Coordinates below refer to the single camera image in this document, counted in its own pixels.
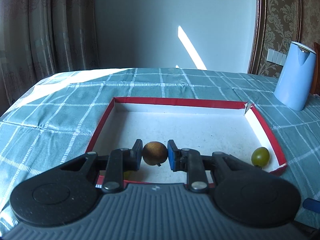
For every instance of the white wall switch panel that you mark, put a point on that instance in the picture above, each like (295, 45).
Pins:
(275, 57)

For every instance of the patterned beige curtain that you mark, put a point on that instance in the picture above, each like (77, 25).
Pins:
(40, 38)

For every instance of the red white shallow box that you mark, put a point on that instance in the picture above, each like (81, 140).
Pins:
(233, 127)

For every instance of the brown wooden chair back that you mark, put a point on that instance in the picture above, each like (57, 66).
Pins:
(315, 87)

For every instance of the brown wooden wall frame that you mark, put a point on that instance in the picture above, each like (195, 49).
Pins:
(277, 24)

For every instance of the teal checked tablecloth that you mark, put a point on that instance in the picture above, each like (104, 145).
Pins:
(55, 119)

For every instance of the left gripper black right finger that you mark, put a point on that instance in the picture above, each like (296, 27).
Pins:
(241, 191)

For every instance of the brown round longan fruit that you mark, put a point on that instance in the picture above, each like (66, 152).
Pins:
(155, 153)

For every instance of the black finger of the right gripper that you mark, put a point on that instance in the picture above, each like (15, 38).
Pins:
(310, 203)

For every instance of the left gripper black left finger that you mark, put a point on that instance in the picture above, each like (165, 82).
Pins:
(70, 191)

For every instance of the blue electric kettle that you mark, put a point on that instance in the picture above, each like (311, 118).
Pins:
(295, 79)

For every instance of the green cherry tomato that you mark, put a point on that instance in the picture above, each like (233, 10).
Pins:
(260, 157)

